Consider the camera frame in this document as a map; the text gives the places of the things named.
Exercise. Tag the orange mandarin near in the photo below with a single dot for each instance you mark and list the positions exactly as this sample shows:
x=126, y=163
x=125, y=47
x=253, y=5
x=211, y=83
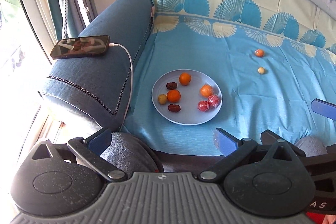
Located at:
x=173, y=96

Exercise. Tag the black smartphone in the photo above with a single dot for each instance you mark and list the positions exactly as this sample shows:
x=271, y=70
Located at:
x=80, y=47

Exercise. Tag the orange mandarin far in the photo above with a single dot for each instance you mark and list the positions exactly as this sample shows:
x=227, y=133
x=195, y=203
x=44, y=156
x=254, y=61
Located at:
x=185, y=79

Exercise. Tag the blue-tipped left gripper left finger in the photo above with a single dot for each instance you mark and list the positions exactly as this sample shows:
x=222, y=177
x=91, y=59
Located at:
x=88, y=151

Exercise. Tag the dark red date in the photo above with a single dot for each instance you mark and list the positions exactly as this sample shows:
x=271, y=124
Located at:
x=171, y=86
x=174, y=108

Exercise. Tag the red fruit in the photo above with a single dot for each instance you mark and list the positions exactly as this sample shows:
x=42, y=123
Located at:
x=203, y=106
x=214, y=101

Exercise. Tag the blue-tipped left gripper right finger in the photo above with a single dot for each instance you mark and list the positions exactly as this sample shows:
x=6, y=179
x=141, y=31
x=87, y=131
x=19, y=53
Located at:
x=235, y=153

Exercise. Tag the blue sofa armrest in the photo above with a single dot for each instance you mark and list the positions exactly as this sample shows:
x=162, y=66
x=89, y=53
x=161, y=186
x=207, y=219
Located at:
x=92, y=92

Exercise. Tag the blue fan-pattern cloth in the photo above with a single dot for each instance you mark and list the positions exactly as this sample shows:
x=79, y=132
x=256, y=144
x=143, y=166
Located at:
x=219, y=38

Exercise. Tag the orange mandarin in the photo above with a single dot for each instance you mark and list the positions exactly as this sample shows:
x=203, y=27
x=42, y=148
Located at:
x=185, y=79
x=173, y=96

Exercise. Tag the small beige round fruit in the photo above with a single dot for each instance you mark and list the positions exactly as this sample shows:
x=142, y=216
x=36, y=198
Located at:
x=162, y=99

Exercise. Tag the orange fruit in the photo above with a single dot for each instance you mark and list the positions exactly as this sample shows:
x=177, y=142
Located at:
x=206, y=90
x=259, y=53

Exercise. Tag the small beige ball fruit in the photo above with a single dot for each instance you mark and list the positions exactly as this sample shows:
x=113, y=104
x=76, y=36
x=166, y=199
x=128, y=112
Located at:
x=261, y=70

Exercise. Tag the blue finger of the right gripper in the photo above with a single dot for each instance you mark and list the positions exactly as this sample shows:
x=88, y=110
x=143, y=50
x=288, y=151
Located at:
x=324, y=108

